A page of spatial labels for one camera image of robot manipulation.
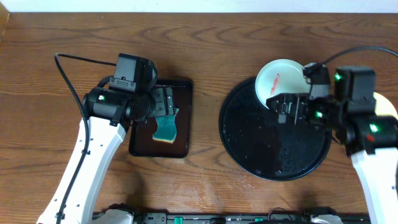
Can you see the black rectangular water tray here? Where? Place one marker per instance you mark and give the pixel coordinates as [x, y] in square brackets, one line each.
[142, 144]

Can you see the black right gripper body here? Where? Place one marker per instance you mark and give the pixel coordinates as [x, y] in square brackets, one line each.
[318, 112]

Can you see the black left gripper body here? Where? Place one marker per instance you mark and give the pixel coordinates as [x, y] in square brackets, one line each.
[166, 101]

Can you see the green plate with red smear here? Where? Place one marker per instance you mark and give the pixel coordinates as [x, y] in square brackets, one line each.
[280, 76]

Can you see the yellow plate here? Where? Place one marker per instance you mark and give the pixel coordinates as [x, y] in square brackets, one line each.
[383, 106]

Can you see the round black tray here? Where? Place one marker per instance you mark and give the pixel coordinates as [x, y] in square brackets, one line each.
[260, 145]

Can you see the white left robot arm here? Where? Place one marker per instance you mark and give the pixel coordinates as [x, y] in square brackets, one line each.
[109, 115]

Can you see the green and yellow sponge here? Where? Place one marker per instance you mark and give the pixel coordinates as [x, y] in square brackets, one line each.
[166, 128]

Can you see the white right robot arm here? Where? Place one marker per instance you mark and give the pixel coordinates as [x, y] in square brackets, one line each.
[369, 137]

